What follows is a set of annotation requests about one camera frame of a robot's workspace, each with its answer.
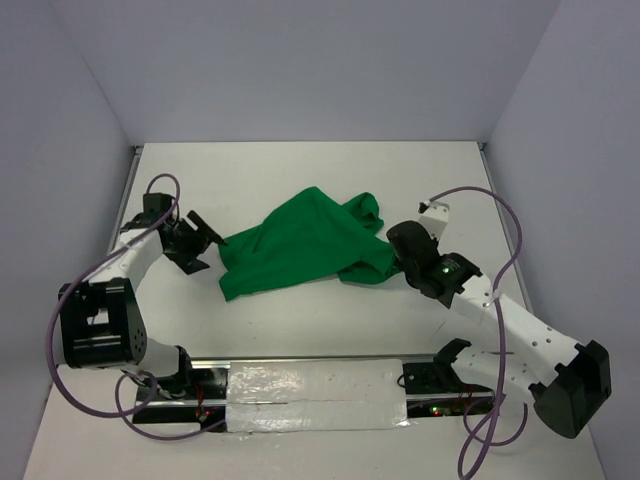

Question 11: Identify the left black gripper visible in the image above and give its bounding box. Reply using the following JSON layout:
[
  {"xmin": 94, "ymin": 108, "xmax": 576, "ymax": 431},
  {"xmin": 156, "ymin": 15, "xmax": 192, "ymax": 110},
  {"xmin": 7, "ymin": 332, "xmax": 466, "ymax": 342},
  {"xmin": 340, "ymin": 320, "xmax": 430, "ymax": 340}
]
[{"xmin": 167, "ymin": 210, "xmax": 229, "ymax": 276}]

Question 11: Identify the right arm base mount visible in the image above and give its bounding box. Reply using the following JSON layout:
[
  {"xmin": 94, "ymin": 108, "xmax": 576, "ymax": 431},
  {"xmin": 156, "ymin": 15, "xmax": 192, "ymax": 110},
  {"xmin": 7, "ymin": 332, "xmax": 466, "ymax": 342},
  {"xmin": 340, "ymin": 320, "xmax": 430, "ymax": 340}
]
[{"xmin": 396, "ymin": 339, "xmax": 494, "ymax": 419}]

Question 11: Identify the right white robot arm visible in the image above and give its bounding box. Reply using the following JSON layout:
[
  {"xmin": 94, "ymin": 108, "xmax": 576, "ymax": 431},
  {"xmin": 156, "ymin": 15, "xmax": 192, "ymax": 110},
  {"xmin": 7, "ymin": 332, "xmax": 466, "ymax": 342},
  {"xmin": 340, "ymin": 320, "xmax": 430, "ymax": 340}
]
[{"xmin": 387, "ymin": 220, "xmax": 612, "ymax": 439}]

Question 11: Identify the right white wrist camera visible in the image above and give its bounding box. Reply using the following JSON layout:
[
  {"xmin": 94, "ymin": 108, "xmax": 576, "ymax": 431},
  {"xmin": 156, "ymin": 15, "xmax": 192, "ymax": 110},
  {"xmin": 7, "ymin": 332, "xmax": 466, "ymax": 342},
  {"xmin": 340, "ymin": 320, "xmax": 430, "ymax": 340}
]
[{"xmin": 418, "ymin": 201, "xmax": 450, "ymax": 241}]

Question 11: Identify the green t shirt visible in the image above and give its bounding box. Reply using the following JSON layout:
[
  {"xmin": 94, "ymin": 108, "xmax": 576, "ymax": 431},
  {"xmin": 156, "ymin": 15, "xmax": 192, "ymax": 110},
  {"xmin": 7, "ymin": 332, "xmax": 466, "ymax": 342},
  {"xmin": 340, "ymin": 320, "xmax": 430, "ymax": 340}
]
[{"xmin": 219, "ymin": 186, "xmax": 399, "ymax": 301}]

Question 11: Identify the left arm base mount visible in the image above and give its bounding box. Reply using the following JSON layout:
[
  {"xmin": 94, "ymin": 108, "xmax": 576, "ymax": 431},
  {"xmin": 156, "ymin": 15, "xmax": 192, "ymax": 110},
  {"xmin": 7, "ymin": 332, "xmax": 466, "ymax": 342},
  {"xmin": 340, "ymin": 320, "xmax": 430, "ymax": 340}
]
[{"xmin": 131, "ymin": 359, "xmax": 231, "ymax": 433}]

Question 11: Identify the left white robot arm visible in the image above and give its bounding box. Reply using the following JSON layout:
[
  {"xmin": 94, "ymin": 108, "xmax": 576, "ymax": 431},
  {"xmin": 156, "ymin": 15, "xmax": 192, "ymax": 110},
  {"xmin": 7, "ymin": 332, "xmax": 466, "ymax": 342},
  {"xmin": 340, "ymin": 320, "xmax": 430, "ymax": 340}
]
[{"xmin": 59, "ymin": 193, "xmax": 227, "ymax": 399}]

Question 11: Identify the silver tape patch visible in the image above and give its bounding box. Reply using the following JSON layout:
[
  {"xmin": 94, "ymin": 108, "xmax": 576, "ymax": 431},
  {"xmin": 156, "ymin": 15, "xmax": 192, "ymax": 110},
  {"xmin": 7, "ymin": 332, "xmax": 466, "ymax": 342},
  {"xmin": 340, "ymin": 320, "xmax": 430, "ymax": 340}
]
[{"xmin": 225, "ymin": 359, "xmax": 409, "ymax": 433}]

